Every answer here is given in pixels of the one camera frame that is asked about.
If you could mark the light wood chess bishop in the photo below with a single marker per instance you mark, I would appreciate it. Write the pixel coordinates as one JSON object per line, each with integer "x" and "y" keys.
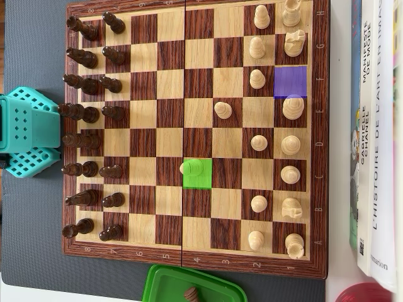
{"x": 290, "y": 175}
{"x": 192, "y": 168}

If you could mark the dark brown chess pawn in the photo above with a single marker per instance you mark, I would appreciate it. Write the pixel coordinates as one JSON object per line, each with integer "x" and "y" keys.
{"x": 112, "y": 85}
{"x": 111, "y": 171}
{"x": 191, "y": 293}
{"x": 114, "y": 200}
{"x": 114, "y": 113}
{"x": 115, "y": 56}
{"x": 111, "y": 232}
{"x": 116, "y": 24}

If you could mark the teal perforated robot base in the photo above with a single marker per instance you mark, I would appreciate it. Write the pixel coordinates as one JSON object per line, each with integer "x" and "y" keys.
{"x": 23, "y": 165}

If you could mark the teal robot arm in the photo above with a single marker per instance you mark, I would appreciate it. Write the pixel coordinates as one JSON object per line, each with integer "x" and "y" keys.
{"x": 31, "y": 126}

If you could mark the light wood chess pawn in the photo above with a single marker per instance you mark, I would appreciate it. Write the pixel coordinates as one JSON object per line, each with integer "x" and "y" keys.
{"x": 259, "y": 143}
{"x": 223, "y": 110}
{"x": 257, "y": 48}
{"x": 257, "y": 78}
{"x": 259, "y": 203}
{"x": 255, "y": 240}
{"x": 262, "y": 17}

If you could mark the light wood chess queen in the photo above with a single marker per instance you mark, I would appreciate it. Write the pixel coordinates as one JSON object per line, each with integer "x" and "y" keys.
{"x": 290, "y": 145}

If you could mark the light wood chess king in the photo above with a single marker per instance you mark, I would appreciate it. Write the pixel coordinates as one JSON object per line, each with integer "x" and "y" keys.
{"x": 292, "y": 108}

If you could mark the light wood chess knight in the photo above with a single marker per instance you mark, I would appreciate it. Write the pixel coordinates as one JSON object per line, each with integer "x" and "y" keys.
{"x": 294, "y": 44}
{"x": 291, "y": 207}

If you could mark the dark brown chess bishop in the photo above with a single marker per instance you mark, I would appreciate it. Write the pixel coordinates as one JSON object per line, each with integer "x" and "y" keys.
{"x": 86, "y": 169}
{"x": 88, "y": 85}

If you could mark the dark brown chess queen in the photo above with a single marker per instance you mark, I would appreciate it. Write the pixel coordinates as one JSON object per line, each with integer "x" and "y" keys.
{"x": 85, "y": 141}

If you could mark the dark brown chess king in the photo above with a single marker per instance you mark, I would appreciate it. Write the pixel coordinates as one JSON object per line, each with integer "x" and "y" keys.
{"x": 88, "y": 114}

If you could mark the dark brown chess knight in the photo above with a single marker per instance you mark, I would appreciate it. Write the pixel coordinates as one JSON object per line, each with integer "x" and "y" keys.
{"x": 86, "y": 197}
{"x": 85, "y": 58}

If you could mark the light wood chess rook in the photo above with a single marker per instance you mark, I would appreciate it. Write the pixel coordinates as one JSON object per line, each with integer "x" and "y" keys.
{"x": 291, "y": 15}
{"x": 294, "y": 245}

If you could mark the dark brown chess rook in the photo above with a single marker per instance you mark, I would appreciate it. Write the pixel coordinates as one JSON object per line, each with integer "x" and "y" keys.
{"x": 82, "y": 227}
{"x": 86, "y": 30}

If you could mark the wooden folding chessboard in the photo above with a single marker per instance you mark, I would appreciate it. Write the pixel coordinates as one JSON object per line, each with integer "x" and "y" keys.
{"x": 170, "y": 141}

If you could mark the green plastic lid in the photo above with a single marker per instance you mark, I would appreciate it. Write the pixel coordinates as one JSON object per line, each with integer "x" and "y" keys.
{"x": 163, "y": 283}

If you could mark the illustrated cartoon book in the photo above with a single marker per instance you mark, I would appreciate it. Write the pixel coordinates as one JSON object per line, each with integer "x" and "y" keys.
{"x": 355, "y": 157}

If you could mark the Gabrielle Chanel book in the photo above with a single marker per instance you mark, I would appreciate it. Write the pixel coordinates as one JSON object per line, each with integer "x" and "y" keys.
{"x": 365, "y": 204}

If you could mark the white art history book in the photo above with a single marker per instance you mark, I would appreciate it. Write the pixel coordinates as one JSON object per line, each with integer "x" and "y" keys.
{"x": 385, "y": 157}

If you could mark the red round ribbed lid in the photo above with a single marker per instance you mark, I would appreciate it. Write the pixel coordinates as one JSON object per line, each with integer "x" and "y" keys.
{"x": 362, "y": 295}

